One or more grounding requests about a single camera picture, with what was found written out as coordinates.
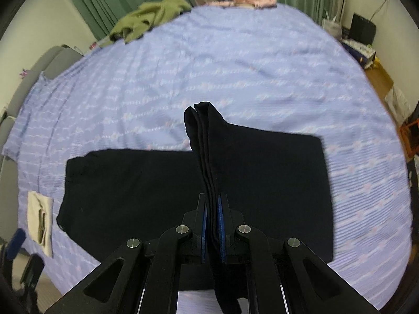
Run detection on black pants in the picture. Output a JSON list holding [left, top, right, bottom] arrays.
[[56, 101, 335, 314]]

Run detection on grey padded headboard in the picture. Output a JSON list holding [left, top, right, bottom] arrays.
[[0, 44, 85, 253]]

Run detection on beige folded cloth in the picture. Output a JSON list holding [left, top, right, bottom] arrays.
[[27, 191, 53, 258]]

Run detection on lavender floral bed sheet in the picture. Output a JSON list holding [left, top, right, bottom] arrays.
[[3, 4, 412, 308]]

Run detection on orange stool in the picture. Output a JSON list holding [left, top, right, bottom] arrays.
[[399, 119, 419, 159]]

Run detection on olive green garment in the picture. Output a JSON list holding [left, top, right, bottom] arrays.
[[97, 0, 192, 48]]

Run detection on white plastic bag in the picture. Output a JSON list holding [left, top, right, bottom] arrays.
[[384, 86, 413, 126]]

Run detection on blue white cardboard box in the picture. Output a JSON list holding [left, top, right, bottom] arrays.
[[341, 39, 376, 70]]

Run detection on white gift bag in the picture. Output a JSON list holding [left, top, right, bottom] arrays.
[[322, 14, 342, 41]]

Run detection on pink floral pillow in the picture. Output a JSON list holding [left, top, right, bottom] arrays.
[[207, 0, 277, 9]]

